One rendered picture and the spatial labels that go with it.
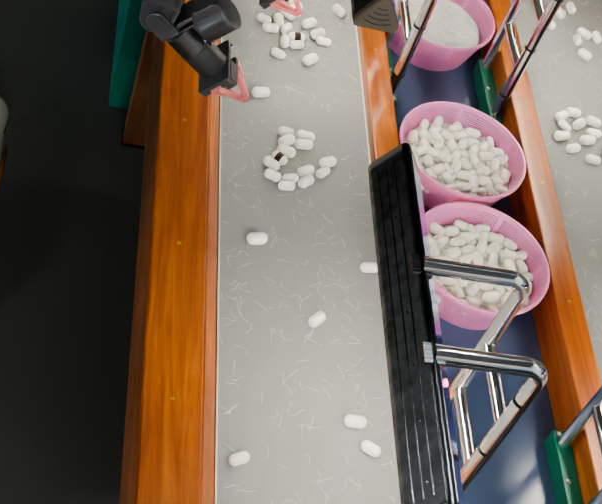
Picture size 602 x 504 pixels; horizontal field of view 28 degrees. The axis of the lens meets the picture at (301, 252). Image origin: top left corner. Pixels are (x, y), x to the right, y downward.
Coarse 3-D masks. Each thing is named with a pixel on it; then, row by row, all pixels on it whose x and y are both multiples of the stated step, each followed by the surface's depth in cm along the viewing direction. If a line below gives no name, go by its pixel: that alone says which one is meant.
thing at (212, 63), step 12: (204, 48) 203; (216, 48) 205; (228, 48) 209; (192, 60) 204; (204, 60) 204; (216, 60) 205; (228, 60) 207; (204, 72) 206; (216, 72) 206; (228, 72) 205; (204, 84) 207; (216, 84) 205; (228, 84) 205; (204, 96) 207
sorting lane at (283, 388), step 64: (256, 0) 253; (320, 0) 260; (256, 64) 240; (320, 64) 245; (256, 128) 228; (320, 128) 233; (256, 192) 217; (320, 192) 221; (256, 256) 207; (320, 256) 211; (256, 320) 198; (256, 384) 189; (320, 384) 193; (384, 384) 196; (256, 448) 182; (320, 448) 185; (384, 448) 188
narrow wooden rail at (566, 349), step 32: (512, 64) 259; (512, 96) 252; (512, 128) 248; (544, 160) 241; (544, 192) 235; (544, 224) 229; (576, 288) 220; (544, 320) 220; (576, 320) 214; (544, 352) 218; (576, 352) 209; (576, 384) 205; (576, 448) 200
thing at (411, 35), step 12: (408, 0) 249; (432, 0) 230; (408, 12) 247; (420, 12) 233; (408, 24) 244; (420, 24) 235; (408, 36) 241; (420, 36) 237; (408, 48) 239; (408, 60) 241; (396, 72) 244; (396, 84) 246; (396, 96) 250
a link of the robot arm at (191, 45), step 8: (192, 24) 199; (184, 32) 200; (192, 32) 201; (168, 40) 201; (176, 40) 200; (184, 40) 200; (192, 40) 201; (200, 40) 202; (176, 48) 202; (184, 48) 202; (192, 48) 202; (200, 48) 203; (184, 56) 204; (192, 56) 203
